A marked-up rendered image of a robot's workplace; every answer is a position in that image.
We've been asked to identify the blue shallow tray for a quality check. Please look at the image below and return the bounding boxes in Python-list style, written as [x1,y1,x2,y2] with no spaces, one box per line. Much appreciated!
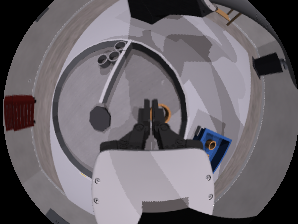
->
[193,125,232,174]

